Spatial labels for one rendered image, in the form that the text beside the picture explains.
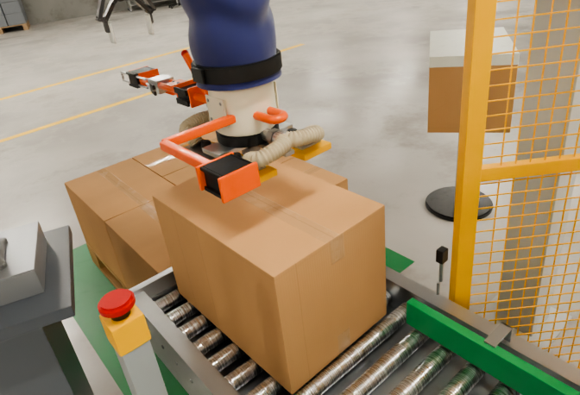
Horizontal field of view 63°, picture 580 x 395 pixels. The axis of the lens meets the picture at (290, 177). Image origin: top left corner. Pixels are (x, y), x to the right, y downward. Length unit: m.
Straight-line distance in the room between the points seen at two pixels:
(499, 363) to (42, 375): 1.40
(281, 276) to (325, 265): 0.15
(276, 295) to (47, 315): 0.71
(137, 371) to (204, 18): 0.77
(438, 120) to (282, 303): 1.65
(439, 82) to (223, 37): 1.57
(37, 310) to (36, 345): 0.22
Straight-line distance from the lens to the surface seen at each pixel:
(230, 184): 0.85
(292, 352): 1.27
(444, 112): 2.56
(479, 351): 1.40
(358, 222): 1.25
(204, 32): 1.13
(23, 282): 1.63
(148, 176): 2.67
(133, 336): 1.03
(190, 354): 1.47
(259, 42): 1.13
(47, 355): 1.82
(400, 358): 1.46
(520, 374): 1.37
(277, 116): 1.13
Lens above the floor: 1.63
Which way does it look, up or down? 27 degrees down
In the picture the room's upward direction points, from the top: 7 degrees counter-clockwise
